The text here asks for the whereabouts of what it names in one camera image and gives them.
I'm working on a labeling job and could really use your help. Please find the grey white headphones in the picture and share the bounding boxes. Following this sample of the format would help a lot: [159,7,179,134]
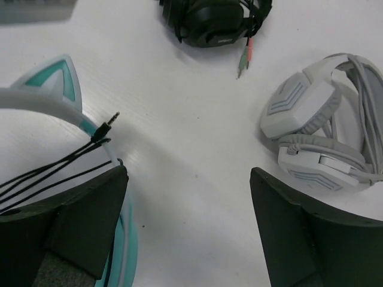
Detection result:
[260,53,382,191]

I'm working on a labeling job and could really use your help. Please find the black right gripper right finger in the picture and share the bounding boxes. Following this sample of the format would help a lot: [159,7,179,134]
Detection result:
[250,167,382,286]

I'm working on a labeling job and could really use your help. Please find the black headphones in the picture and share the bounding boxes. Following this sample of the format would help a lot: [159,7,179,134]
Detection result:
[158,0,273,78]

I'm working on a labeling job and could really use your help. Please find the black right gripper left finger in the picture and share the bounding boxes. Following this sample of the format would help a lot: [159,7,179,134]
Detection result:
[1,166,129,286]

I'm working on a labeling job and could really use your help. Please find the thin black headphone cable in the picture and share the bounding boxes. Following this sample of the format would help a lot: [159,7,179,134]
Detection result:
[0,111,121,216]

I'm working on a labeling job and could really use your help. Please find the teal cat-ear headphones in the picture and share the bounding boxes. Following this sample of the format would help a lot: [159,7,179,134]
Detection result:
[1,55,138,286]

